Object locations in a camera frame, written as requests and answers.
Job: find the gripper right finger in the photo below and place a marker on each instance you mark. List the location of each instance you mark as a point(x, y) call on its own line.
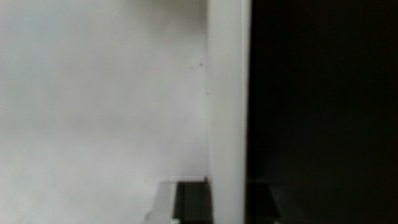
point(261, 212)

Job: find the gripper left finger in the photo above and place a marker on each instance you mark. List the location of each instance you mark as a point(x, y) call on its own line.
point(181, 205)

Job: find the white square tabletop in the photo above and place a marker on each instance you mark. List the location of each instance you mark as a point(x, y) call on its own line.
point(122, 95)

